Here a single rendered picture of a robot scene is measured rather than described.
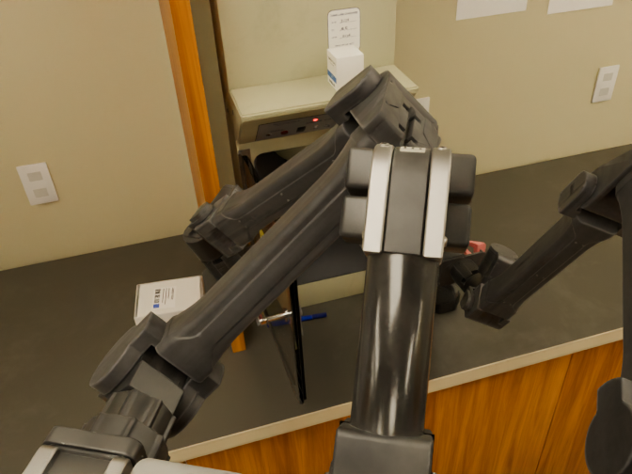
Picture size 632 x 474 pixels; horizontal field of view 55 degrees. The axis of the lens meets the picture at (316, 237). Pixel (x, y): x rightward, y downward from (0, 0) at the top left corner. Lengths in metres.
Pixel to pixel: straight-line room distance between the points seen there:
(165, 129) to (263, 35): 0.59
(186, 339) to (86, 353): 0.86
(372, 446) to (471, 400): 1.12
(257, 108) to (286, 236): 0.50
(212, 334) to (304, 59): 0.65
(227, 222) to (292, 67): 0.38
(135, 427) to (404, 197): 0.34
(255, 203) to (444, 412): 0.83
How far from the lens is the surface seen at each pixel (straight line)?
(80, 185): 1.69
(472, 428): 1.59
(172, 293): 1.50
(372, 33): 1.17
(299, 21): 1.12
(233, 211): 0.85
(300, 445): 1.38
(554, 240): 0.98
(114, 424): 0.60
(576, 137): 2.17
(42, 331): 1.58
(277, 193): 0.77
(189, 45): 1.00
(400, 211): 0.38
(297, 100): 1.07
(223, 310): 0.61
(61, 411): 1.39
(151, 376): 0.64
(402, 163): 0.39
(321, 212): 0.57
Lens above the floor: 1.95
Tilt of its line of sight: 37 degrees down
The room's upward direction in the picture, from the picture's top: 3 degrees counter-clockwise
